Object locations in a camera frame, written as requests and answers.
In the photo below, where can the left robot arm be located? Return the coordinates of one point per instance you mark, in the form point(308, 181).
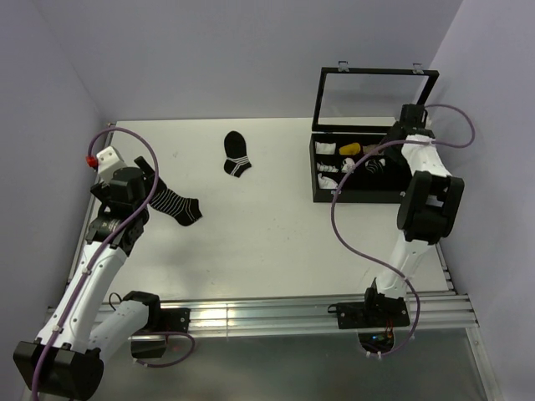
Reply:
point(67, 356)

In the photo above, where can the white rolled sock middle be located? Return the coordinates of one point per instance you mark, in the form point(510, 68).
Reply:
point(327, 168)

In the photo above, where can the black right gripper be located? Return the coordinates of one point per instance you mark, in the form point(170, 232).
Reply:
point(391, 134)

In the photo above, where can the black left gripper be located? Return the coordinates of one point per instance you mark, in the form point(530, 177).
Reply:
point(147, 173)

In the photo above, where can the white rolled sock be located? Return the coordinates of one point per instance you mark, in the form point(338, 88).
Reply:
point(324, 148)
point(326, 183)
point(327, 168)

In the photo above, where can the tan rolled sock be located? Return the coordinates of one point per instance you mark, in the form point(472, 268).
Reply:
point(367, 149)

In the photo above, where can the glass box lid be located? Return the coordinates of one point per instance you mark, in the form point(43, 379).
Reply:
point(349, 98)

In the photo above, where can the white rolled sock bottom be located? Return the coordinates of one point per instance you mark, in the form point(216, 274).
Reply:
point(326, 183)

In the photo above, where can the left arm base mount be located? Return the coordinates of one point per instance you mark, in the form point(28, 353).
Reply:
point(152, 342)

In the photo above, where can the aluminium frame rail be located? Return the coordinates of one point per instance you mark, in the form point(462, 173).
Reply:
point(306, 315)

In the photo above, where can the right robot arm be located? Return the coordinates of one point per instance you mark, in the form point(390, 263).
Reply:
point(428, 209)

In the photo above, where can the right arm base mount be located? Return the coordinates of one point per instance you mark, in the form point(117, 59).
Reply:
point(377, 312)

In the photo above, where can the white rolled sock top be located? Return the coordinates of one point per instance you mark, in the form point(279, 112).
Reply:
point(324, 148)

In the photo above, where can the black compartment storage box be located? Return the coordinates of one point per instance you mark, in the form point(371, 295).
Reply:
point(361, 186)

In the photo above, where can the black pinstriped sock white toe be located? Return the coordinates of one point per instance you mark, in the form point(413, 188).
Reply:
point(375, 166)

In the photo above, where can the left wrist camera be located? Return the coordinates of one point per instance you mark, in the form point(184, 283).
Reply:
point(106, 163)

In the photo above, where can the yellow rolled sock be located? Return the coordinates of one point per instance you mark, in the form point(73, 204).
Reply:
point(350, 149)

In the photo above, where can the black sock with striped cuff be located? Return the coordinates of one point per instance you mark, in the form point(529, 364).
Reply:
point(237, 161)

